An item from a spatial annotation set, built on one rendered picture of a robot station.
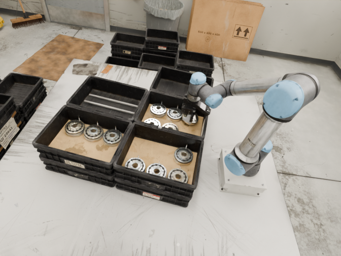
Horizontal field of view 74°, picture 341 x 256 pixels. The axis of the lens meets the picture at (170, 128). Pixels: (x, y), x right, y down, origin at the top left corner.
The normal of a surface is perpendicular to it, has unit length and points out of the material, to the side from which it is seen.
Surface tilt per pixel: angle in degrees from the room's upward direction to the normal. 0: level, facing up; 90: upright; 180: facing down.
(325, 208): 0
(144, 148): 0
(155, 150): 0
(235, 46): 75
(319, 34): 90
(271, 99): 83
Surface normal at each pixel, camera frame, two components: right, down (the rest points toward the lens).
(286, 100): -0.76, 0.30
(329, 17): -0.08, 0.73
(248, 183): 0.13, -0.66
